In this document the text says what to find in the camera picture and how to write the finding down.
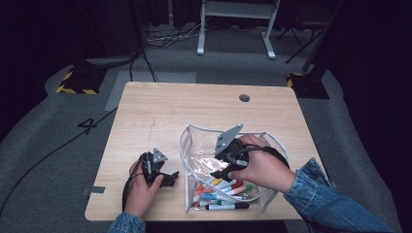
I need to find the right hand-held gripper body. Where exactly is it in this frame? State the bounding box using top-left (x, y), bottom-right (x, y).
top-left (214, 123), bottom-right (249, 167)

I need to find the black cap marker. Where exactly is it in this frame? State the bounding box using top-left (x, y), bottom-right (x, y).
top-left (205, 202), bottom-right (251, 212)

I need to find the black upright floor cable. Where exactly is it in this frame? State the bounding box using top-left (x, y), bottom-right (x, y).
top-left (128, 48), bottom-right (159, 83)

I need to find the person's right hand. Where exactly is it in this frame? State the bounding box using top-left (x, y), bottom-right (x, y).
top-left (227, 134), bottom-right (297, 194)

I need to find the red cap marker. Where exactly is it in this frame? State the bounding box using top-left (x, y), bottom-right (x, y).
top-left (217, 180), bottom-right (245, 192)

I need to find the white metal desk frame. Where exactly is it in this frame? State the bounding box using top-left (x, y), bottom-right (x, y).
top-left (196, 0), bottom-right (281, 60)

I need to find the long black floor cable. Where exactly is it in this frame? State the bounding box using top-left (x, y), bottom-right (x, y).
top-left (0, 107), bottom-right (119, 216)

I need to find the black folding stand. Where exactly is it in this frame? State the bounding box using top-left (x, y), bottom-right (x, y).
top-left (276, 20), bottom-right (326, 64)

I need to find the tangle of floor cables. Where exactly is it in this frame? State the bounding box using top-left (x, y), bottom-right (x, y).
top-left (145, 17), bottom-right (203, 50)

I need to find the person's left hand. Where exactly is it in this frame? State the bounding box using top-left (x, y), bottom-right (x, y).
top-left (124, 159), bottom-right (164, 218)

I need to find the orange cap marker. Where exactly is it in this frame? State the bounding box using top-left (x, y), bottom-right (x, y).
top-left (193, 181), bottom-right (212, 195)

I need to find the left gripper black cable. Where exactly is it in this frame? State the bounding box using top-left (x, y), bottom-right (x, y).
top-left (121, 154), bottom-right (147, 213)

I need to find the grey tape strip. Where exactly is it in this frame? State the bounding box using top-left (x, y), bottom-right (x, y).
top-left (81, 185), bottom-right (107, 196)

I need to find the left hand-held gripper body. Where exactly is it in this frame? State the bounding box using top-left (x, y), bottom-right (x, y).
top-left (141, 148), bottom-right (169, 188)

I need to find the black yellow striped stand base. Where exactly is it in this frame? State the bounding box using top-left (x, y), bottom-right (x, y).
top-left (55, 64), bottom-right (108, 96)
top-left (286, 71), bottom-right (330, 100)

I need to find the clear plastic bag white trim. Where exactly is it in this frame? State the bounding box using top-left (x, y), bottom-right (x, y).
top-left (179, 123), bottom-right (290, 214)

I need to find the sky blue cap marker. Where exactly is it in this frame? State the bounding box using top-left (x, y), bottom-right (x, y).
top-left (200, 192), bottom-right (249, 202)

